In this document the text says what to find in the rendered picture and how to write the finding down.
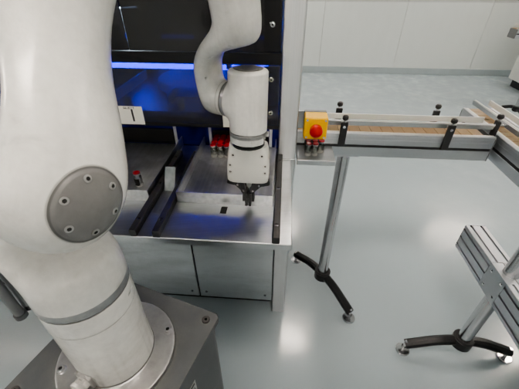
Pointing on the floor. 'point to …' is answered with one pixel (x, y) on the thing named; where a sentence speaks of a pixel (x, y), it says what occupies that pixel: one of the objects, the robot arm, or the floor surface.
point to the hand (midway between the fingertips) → (248, 197)
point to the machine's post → (289, 116)
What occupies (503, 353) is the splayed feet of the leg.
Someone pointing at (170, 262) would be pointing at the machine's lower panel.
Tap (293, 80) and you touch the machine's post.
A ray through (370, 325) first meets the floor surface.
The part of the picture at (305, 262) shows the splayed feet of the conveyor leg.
